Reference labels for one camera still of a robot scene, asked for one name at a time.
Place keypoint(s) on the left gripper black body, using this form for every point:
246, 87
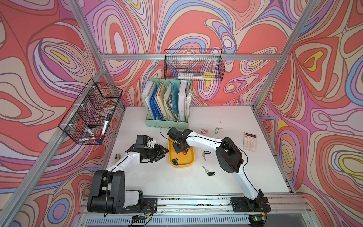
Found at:
150, 153

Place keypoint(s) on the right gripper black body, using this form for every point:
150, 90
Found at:
178, 148

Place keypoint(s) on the yellow storage tray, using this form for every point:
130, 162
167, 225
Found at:
183, 160

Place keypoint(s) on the black tag key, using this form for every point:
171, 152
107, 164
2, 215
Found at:
175, 162
205, 153
209, 173

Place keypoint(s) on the light green tag key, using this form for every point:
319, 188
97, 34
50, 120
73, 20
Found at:
217, 130

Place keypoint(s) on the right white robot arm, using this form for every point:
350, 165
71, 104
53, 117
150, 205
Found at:
230, 159

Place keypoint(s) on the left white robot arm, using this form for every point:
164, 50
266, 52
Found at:
108, 194

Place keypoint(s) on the documents and folders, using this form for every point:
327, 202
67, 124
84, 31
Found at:
167, 99

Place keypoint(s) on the green file organizer rack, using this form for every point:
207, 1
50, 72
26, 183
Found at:
167, 105

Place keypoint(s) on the marker pen in basket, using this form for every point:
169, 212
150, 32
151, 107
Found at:
105, 126

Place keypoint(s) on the pink calculator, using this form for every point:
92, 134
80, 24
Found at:
250, 142

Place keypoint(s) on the yellow sticky notes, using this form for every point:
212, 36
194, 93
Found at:
209, 76

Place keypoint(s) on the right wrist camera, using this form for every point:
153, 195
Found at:
174, 133

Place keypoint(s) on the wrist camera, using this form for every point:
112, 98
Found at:
144, 141
174, 133

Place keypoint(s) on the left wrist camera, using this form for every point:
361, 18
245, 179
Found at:
144, 141

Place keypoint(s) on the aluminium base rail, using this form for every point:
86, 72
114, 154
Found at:
213, 210

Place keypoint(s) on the black wire basket left wall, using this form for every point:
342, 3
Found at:
84, 122

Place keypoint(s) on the black wire basket wall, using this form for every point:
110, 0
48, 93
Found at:
190, 63
84, 122

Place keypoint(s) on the black wire basket back wall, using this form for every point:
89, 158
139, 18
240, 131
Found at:
190, 63

